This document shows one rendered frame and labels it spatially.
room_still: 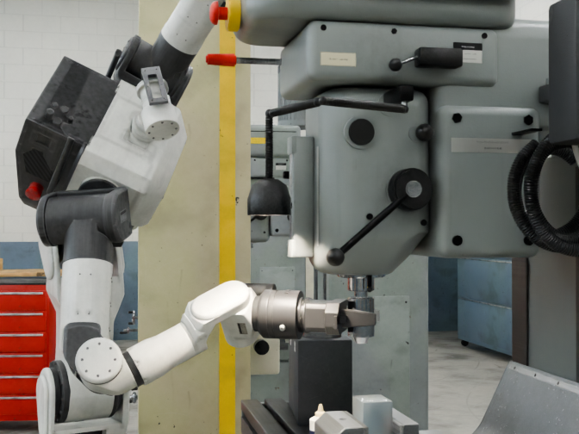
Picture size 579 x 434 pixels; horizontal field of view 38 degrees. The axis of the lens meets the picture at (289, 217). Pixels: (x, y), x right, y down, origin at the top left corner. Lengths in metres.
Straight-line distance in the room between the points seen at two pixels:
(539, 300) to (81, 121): 0.95
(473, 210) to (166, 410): 2.01
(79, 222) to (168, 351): 0.29
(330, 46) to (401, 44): 0.12
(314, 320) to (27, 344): 4.60
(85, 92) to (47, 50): 8.93
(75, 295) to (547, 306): 0.87
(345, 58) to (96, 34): 9.36
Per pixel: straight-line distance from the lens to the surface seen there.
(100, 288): 1.53
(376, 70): 1.41
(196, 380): 3.22
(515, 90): 1.51
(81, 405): 1.99
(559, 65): 1.30
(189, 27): 1.81
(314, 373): 1.86
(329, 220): 1.41
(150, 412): 3.23
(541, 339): 1.70
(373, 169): 1.41
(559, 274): 1.63
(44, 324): 5.93
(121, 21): 10.73
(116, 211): 1.56
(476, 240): 1.45
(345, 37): 1.40
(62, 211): 1.58
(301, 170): 1.45
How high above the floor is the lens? 1.40
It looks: 1 degrees up
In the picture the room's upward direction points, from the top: straight up
